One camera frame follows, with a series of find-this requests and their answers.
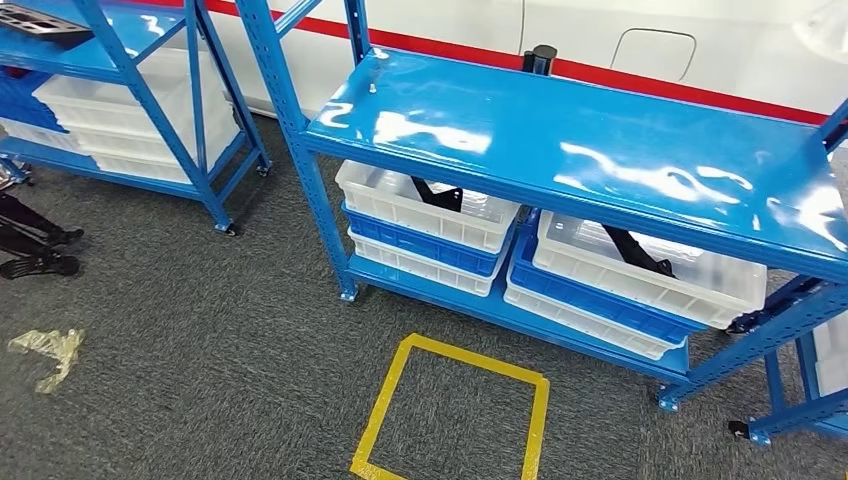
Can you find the black part in bin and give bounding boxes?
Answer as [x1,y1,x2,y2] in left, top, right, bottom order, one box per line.
[409,175,464,214]
[600,223,678,280]

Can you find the yellow floor tape square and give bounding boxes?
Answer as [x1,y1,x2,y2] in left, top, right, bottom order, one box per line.
[349,333,552,480]

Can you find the red barrier belt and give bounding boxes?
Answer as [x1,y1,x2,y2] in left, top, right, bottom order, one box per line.
[552,58,831,127]
[132,0,526,72]

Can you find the white car body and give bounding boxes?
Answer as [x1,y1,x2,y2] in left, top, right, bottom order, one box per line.
[132,0,848,126]

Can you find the crumpled yellowish plastic bag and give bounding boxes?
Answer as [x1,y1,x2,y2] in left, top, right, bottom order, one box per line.
[6,327,87,396]

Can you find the black robot legs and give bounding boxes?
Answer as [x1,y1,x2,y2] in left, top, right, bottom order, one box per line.
[0,190,86,281]

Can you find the black stanchion post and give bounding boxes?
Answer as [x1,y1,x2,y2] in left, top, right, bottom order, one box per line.
[521,44,558,76]

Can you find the black plastic frame part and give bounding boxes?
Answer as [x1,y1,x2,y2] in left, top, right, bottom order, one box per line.
[0,2,95,52]

